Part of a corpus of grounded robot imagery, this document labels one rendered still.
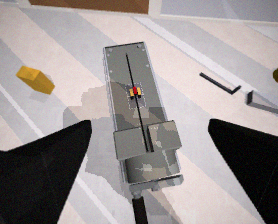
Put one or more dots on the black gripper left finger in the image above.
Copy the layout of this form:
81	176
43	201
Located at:
36	178

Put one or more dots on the yellow round disc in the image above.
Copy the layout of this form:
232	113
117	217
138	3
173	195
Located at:
275	75

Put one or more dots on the black l-shaped bar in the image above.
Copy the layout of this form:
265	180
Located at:
220	85

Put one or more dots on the small brass block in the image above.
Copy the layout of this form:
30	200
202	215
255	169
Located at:
35	79

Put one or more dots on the grey rectangular block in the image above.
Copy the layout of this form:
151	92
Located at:
262	101

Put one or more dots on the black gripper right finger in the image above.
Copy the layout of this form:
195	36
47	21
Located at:
252	156

